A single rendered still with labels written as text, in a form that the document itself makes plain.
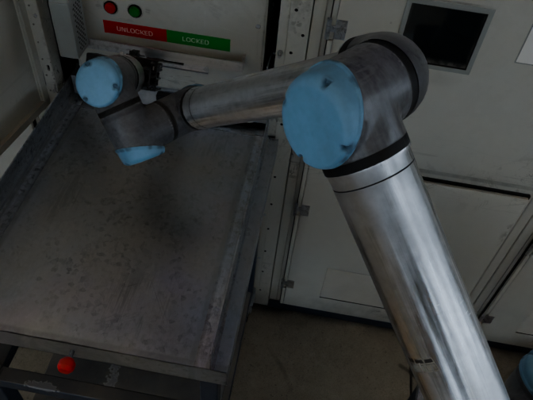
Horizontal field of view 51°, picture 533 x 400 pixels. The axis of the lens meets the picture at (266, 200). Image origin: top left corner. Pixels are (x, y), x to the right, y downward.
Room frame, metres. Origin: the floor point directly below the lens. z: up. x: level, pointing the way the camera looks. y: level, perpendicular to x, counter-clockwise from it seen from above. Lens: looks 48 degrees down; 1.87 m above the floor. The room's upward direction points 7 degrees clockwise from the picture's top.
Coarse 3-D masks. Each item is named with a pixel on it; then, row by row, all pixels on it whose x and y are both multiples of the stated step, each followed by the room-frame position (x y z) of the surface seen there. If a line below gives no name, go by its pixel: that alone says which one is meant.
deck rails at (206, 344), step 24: (48, 120) 1.07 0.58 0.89; (24, 144) 0.94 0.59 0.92; (48, 144) 1.02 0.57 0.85; (264, 144) 1.10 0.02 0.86; (24, 168) 0.91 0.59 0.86; (0, 192) 0.81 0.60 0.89; (24, 192) 0.85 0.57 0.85; (240, 192) 0.93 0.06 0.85; (0, 216) 0.77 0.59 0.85; (240, 216) 0.86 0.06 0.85; (240, 240) 0.76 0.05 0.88; (216, 288) 0.65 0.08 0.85; (216, 312) 0.59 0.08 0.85; (216, 336) 0.51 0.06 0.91
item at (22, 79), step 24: (0, 0) 1.15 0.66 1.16; (0, 24) 1.13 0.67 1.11; (24, 24) 1.17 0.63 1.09; (0, 48) 1.11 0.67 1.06; (24, 48) 1.19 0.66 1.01; (0, 72) 1.09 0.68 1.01; (24, 72) 1.16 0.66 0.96; (0, 96) 1.06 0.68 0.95; (24, 96) 1.14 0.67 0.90; (48, 96) 1.19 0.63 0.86; (0, 120) 1.04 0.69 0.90; (24, 120) 1.11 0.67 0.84; (0, 144) 1.00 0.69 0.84
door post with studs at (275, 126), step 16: (288, 0) 1.15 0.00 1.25; (304, 0) 1.14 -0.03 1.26; (288, 16) 1.15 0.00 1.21; (304, 16) 1.14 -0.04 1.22; (288, 32) 1.15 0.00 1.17; (304, 32) 1.14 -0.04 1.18; (288, 48) 1.15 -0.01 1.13; (304, 48) 1.14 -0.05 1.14; (272, 128) 1.15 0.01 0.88; (288, 144) 1.14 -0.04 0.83; (288, 160) 1.14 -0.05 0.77; (272, 192) 1.15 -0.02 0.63; (272, 208) 1.14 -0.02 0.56; (272, 224) 1.14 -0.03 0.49; (272, 240) 1.14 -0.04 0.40; (272, 256) 1.14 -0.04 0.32
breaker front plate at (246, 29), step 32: (96, 0) 1.22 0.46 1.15; (128, 0) 1.21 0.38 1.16; (160, 0) 1.21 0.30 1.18; (192, 0) 1.20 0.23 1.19; (224, 0) 1.20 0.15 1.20; (256, 0) 1.19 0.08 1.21; (96, 32) 1.22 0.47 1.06; (192, 32) 1.20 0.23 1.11; (224, 32) 1.20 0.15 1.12; (256, 32) 1.19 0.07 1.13; (256, 64) 1.19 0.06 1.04
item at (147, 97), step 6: (78, 66) 1.26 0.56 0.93; (72, 78) 1.21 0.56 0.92; (144, 90) 1.20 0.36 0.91; (162, 90) 1.20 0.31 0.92; (168, 90) 1.20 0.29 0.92; (174, 90) 1.20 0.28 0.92; (144, 96) 1.20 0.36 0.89; (150, 96) 1.20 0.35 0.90; (144, 102) 1.20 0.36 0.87; (150, 102) 1.20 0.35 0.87; (264, 120) 1.18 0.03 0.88
